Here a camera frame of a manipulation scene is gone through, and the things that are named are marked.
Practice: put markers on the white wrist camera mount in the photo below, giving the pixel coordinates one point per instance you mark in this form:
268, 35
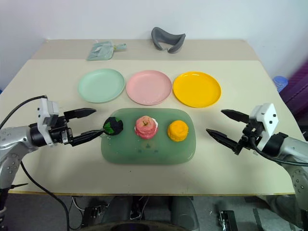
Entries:
47, 115
264, 120

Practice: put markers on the orange fruit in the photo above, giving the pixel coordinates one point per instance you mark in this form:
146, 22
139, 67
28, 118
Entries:
178, 130

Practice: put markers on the translucent green tray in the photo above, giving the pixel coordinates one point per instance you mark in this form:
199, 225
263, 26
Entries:
149, 149

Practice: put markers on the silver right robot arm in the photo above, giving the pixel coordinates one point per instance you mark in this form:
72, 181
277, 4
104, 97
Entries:
292, 154

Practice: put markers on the yellow plate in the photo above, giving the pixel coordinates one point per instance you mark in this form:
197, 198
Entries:
196, 89

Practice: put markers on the pink plate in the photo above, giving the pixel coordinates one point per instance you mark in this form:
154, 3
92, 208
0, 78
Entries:
149, 87

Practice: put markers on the pale green pouch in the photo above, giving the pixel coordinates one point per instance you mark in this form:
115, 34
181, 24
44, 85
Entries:
102, 51

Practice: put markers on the purple fabric object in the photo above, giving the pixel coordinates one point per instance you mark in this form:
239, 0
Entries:
297, 89

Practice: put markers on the green plate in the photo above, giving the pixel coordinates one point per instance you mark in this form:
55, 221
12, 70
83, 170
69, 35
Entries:
101, 85

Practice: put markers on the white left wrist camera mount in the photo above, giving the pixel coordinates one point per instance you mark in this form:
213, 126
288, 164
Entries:
47, 115

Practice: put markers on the dark rounded robot leg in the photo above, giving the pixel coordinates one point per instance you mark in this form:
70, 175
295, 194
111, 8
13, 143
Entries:
184, 213

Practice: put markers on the pink apple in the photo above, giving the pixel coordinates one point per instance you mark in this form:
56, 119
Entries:
145, 127

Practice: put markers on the dark green fruit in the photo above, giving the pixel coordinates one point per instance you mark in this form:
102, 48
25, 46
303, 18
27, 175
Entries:
113, 126

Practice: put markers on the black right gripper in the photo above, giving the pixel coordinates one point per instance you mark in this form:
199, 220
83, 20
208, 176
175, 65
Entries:
250, 137

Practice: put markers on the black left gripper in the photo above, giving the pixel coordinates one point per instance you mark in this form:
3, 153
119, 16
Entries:
59, 131

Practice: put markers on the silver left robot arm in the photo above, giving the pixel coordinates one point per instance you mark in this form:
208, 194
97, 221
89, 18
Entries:
14, 142

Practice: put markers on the blue round object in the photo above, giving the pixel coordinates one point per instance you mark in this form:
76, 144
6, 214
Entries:
280, 83

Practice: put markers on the grey curved headset pad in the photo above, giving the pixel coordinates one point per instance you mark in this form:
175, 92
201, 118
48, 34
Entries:
168, 39

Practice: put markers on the black floor bracket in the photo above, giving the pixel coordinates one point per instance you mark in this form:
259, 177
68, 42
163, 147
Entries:
92, 213
227, 219

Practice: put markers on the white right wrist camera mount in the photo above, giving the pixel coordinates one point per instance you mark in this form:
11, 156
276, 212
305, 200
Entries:
264, 120

